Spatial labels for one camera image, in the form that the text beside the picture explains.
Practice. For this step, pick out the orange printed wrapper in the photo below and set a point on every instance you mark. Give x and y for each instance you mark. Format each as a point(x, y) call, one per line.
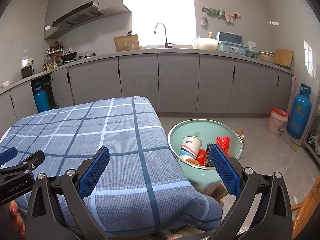
point(192, 161)

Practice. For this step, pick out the steel gooseneck faucet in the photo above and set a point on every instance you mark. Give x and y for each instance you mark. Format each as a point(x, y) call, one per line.
point(166, 40)

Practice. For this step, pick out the blue dish rack box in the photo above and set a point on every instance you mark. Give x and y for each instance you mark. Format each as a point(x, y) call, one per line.
point(230, 47)

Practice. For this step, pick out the small green basket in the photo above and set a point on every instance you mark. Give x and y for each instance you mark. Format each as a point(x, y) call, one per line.
point(252, 54)

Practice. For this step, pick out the person's left hand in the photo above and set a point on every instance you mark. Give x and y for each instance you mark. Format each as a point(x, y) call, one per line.
point(17, 221)

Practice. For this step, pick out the white paper cup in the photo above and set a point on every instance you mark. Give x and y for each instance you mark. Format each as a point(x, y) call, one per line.
point(190, 146)

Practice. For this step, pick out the brown wicker chair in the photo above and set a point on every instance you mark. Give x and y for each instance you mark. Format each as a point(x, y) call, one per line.
point(306, 212)

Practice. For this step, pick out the black range hood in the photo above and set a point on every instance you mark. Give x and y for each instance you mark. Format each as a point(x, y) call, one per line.
point(75, 17)

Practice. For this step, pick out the red plastic bag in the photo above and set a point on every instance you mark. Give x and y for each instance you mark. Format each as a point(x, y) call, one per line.
point(201, 156)

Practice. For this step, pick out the dark rice cooker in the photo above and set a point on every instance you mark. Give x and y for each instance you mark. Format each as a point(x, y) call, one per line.
point(27, 72)

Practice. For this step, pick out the beige hanging gloves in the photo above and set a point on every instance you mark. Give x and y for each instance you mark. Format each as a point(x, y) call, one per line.
point(231, 17)

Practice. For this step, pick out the pink bucket with red bag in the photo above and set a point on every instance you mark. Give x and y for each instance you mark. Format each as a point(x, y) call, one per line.
point(276, 125)

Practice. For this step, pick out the metal shelf rack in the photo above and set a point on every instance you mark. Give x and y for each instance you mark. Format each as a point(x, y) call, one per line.
point(312, 150)

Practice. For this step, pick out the green enamel basin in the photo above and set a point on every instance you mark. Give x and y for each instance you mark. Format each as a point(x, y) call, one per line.
point(190, 127)

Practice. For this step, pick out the black wok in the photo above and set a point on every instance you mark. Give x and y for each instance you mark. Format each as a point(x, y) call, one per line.
point(70, 55)

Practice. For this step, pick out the wooden cutting board in holder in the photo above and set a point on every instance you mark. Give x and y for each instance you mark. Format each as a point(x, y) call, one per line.
point(125, 41)

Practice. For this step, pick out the blue gas cylinder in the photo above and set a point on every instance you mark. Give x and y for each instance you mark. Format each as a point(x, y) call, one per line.
point(41, 100)
point(298, 115)

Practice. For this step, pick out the plain wooden cutting board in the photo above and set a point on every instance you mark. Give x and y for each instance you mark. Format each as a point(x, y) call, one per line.
point(283, 57)

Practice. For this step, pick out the row of condiment bottles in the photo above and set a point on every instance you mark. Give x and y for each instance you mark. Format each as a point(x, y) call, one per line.
point(50, 66)

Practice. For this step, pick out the spice rack with bottles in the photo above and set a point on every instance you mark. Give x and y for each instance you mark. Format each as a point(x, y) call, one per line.
point(55, 48)

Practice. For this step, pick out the hanging dish scrubber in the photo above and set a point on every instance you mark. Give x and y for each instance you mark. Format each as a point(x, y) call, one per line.
point(204, 21)

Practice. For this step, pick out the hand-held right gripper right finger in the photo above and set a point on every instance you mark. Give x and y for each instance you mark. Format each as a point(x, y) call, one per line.
point(225, 170)

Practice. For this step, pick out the bright window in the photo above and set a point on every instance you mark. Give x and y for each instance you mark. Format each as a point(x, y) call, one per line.
point(162, 10)

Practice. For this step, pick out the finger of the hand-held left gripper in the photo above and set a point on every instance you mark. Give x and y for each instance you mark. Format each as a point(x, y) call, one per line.
point(27, 166)
point(8, 155)

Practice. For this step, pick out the black foam net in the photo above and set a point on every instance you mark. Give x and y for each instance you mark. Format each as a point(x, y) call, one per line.
point(209, 152)

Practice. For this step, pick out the blue checked blanket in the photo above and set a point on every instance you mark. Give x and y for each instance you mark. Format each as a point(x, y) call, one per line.
point(125, 167)

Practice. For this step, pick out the gas stove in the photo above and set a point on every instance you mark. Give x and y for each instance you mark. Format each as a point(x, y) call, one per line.
point(87, 55)

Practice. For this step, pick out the white plastic tub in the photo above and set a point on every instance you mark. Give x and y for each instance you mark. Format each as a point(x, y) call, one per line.
point(206, 44)

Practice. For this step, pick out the grey kitchen counter cabinets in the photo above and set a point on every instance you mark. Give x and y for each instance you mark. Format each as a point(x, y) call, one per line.
point(175, 80)

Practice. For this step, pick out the white wall socket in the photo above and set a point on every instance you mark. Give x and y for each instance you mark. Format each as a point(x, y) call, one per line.
point(252, 43)
point(29, 60)

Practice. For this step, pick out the green striped hanging towel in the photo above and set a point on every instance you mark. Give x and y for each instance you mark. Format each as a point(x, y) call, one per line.
point(215, 12)

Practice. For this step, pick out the cardboard piece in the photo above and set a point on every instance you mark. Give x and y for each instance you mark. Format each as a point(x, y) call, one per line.
point(292, 145)

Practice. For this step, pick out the red foam net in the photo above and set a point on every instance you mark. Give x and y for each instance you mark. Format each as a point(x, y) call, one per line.
point(223, 142)

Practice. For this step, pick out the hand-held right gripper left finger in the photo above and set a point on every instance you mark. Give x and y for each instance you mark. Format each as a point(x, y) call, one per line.
point(96, 170)

